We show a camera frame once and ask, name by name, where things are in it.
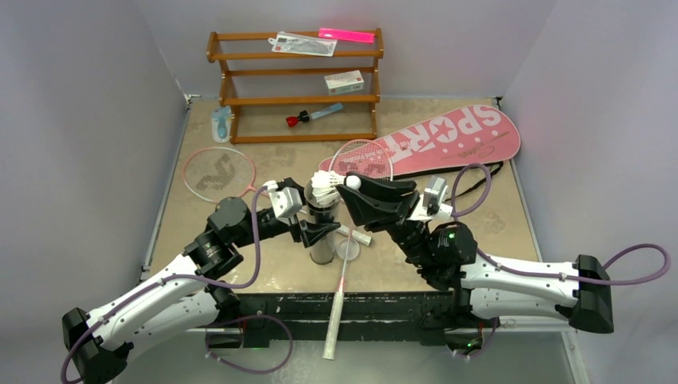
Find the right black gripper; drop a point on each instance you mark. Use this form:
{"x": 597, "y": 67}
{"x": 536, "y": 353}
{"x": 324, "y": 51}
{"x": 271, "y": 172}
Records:
{"x": 399, "y": 206}

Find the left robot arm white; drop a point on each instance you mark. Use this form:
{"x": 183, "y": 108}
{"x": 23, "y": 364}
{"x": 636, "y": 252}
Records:
{"x": 195, "y": 289}

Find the red black blue marker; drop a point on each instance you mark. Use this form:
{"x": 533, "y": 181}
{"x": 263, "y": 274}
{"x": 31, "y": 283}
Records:
{"x": 304, "y": 116}

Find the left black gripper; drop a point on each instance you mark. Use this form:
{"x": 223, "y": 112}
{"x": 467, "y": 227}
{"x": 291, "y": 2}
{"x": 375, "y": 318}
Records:
{"x": 309, "y": 232}

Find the light blue white device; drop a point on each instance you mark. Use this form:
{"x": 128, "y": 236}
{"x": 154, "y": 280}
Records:
{"x": 221, "y": 119}

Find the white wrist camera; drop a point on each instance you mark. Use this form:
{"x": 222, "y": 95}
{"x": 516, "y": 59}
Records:
{"x": 434, "y": 197}
{"x": 286, "y": 197}

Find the white packaged item on shelf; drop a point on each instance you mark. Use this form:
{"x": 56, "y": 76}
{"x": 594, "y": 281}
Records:
{"x": 287, "y": 43}

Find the black shuttlecock tube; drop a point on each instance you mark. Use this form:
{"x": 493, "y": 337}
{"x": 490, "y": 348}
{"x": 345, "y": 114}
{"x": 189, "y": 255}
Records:
{"x": 322, "y": 252}

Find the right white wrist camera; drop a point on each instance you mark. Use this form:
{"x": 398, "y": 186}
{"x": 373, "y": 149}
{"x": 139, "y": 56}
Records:
{"x": 434, "y": 197}

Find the pink white badminton racket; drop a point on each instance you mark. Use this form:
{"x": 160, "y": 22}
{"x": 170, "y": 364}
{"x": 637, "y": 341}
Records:
{"x": 368, "y": 158}

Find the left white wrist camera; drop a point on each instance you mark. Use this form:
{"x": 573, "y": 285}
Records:
{"x": 286, "y": 197}

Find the pink fluorescent bar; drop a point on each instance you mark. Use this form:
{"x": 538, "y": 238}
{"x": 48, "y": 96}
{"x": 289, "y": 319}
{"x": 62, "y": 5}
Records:
{"x": 347, "y": 35}

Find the clear plastic tube lid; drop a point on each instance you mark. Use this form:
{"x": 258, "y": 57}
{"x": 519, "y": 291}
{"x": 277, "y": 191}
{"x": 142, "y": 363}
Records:
{"x": 348, "y": 249}

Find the pink badminton racket left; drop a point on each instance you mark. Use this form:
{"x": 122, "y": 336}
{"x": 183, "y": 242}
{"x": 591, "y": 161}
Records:
{"x": 225, "y": 176}

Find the wooden three-tier shelf rack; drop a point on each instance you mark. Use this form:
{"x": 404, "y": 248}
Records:
{"x": 228, "y": 95}

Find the pink sport racket bag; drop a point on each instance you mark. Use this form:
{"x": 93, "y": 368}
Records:
{"x": 469, "y": 134}

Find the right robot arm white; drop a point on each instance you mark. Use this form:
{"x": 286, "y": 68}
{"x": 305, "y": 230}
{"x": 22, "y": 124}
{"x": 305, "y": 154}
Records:
{"x": 447, "y": 257}

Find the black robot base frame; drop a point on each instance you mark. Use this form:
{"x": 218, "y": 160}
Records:
{"x": 423, "y": 317}

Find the white red small box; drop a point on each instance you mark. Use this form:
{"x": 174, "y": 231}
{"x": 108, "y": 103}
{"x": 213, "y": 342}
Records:
{"x": 345, "y": 82}

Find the white shuttlecock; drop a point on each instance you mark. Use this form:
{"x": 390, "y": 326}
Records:
{"x": 324, "y": 186}

